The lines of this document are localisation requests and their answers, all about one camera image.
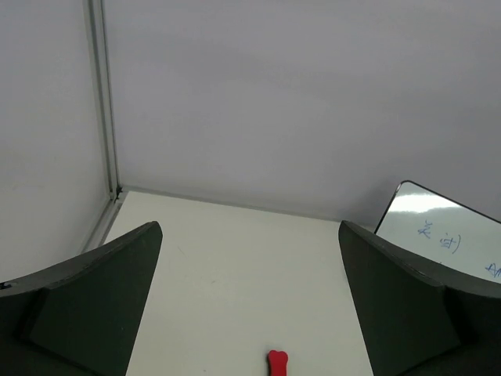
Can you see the black-framed whiteboard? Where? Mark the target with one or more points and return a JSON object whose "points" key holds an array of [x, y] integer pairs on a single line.
{"points": [[437, 228]]}

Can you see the red bone-shaped eraser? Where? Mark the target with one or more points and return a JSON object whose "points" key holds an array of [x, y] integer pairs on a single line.
{"points": [[277, 363]]}

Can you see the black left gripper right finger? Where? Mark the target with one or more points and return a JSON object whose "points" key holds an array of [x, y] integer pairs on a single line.
{"points": [[417, 316]]}

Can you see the aluminium corner post left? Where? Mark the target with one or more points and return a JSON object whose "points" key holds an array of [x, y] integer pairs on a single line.
{"points": [[95, 19]]}

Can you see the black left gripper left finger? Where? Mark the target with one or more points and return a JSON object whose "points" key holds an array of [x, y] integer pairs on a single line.
{"points": [[80, 316]]}

